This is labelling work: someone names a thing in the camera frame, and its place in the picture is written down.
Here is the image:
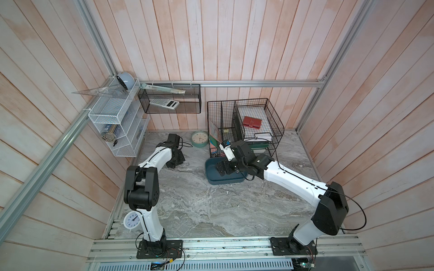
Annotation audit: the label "teal plastic storage box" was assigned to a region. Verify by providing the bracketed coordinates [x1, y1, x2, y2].
[205, 157, 247, 185]

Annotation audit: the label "colourful paper folders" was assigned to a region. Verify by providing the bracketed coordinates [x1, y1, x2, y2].
[208, 121, 222, 157]

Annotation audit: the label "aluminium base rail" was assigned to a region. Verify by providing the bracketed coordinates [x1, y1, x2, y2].
[84, 234, 373, 271]

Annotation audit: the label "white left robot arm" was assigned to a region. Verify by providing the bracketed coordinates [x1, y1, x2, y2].
[123, 142, 185, 264]

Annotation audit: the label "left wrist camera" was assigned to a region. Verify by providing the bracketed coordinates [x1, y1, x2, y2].
[165, 133, 181, 149]

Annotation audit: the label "green round clock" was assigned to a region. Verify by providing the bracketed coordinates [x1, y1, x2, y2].
[191, 131, 209, 148]

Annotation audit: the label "white wire mesh shelf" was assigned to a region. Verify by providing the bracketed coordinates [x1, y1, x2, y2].
[88, 77, 149, 158]

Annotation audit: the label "clear triangle ruler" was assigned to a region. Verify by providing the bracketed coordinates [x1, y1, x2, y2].
[73, 85, 129, 99]

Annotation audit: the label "black wire wall basket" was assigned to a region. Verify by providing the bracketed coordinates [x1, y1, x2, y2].
[138, 83, 202, 114]

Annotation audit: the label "grey round speaker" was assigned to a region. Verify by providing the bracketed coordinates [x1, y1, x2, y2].
[116, 72, 135, 90]

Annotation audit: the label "black wire desk organizer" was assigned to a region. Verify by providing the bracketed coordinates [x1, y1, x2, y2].
[207, 98, 284, 156]

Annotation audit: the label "white calculator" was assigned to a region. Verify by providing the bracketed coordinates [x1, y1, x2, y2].
[150, 99, 180, 110]

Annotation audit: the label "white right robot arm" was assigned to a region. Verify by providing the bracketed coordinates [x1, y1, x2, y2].
[216, 155, 352, 257]

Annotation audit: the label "white alarm clock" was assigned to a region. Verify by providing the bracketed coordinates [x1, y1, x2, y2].
[123, 211, 141, 230]

